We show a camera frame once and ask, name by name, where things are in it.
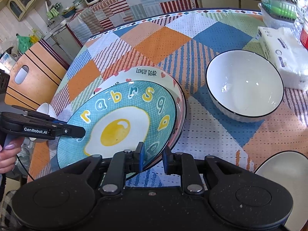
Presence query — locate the white bowl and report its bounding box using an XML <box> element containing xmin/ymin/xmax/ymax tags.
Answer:
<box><xmin>205</xmin><ymin>49</ymin><xmax>284</xmax><ymax>123</ymax></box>
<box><xmin>255</xmin><ymin>151</ymin><xmax>308</xmax><ymax>230</ymax></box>
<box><xmin>29</xmin><ymin>102</ymin><xmax>57</xmax><ymax>143</ymax></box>

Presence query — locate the teal egg plate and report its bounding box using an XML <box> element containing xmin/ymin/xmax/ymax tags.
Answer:
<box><xmin>57</xmin><ymin>80</ymin><xmax>177</xmax><ymax>168</ymax></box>

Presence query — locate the pink rabbit plate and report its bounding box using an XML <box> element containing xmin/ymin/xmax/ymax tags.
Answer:
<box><xmin>91</xmin><ymin>66</ymin><xmax>187</xmax><ymax>148</ymax></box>

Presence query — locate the person's left hand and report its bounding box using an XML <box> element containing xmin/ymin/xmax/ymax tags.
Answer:
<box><xmin>0</xmin><ymin>137</ymin><xmax>24</xmax><ymax>174</ymax></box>

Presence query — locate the wooden chair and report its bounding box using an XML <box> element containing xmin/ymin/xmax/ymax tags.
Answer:
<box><xmin>5</xmin><ymin>39</ymin><xmax>69</xmax><ymax>110</ymax></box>

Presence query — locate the patchwork counter cloth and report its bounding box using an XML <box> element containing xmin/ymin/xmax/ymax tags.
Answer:
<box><xmin>67</xmin><ymin>0</ymin><xmax>196</xmax><ymax>44</ymax></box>

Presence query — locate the white tissue pack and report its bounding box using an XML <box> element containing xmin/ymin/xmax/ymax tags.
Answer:
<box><xmin>258</xmin><ymin>27</ymin><xmax>308</xmax><ymax>91</ymax></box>

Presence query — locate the red label water bottle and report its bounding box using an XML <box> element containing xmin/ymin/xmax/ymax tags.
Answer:
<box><xmin>300</xmin><ymin>17</ymin><xmax>308</xmax><ymax>49</ymax></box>

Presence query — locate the plastic basket with green items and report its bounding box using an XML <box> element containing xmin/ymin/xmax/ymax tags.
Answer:
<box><xmin>260</xmin><ymin>0</ymin><xmax>297</xmax><ymax>28</ymax></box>

